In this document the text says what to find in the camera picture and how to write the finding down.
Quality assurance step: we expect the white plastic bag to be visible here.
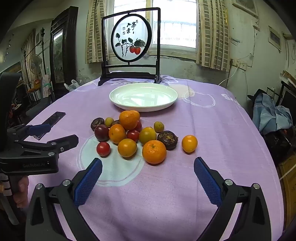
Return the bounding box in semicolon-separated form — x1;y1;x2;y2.
64;79;81;92

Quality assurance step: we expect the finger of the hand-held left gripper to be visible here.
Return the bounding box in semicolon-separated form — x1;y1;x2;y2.
14;134;79;154
6;123;53;142

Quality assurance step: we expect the blue cloth pile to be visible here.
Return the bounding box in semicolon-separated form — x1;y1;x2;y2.
252;93;293;136

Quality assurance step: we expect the black framed round painting screen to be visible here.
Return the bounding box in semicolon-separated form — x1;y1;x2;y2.
98;7;162;87

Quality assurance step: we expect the black bag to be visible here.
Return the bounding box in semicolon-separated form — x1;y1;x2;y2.
261;127;296;164

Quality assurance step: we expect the black smartphone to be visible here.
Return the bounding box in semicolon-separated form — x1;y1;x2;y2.
33;111;66;140

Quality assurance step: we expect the person's left hand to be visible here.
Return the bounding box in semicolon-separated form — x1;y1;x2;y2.
13;176;30;208

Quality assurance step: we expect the purple tablecloth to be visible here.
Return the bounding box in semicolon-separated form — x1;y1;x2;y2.
24;75;285;241

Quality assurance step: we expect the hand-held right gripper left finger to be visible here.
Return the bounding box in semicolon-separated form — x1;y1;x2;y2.
25;158;103;241

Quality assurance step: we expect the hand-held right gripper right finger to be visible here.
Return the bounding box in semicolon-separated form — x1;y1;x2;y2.
193;157;273;241

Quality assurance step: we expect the window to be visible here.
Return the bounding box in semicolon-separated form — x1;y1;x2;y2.
113;0;199;56

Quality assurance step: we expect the wall socket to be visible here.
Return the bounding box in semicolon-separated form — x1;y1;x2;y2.
231;59;248;70

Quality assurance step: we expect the white oval plate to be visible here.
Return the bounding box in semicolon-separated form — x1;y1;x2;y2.
109;83;178;113

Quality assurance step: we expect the yellow-green mandarin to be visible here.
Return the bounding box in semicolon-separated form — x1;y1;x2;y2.
138;126;157;146

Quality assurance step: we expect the small framed wall picture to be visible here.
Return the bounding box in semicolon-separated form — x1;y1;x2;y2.
268;25;282;52

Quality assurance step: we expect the white cable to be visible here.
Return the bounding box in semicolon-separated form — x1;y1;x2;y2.
217;66;238;87

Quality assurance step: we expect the dark purple plum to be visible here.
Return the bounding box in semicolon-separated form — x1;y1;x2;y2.
94;124;110;142

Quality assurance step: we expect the checkered beige curtain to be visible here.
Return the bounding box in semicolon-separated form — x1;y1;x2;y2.
85;0;115;64
196;0;232;71

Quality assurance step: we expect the dark wooden cabinet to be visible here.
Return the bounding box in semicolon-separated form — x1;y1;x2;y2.
49;6;79;103

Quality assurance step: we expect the black coat stand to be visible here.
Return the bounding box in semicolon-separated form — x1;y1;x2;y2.
40;27;48;77

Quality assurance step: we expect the large orange mandarin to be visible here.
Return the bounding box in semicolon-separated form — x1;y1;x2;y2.
119;110;141;131
142;140;167;165

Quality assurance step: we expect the small orange mandarin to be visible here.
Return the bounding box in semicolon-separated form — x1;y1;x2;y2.
181;135;198;153

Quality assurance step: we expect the standing fan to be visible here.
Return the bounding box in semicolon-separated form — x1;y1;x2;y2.
29;54;43;80

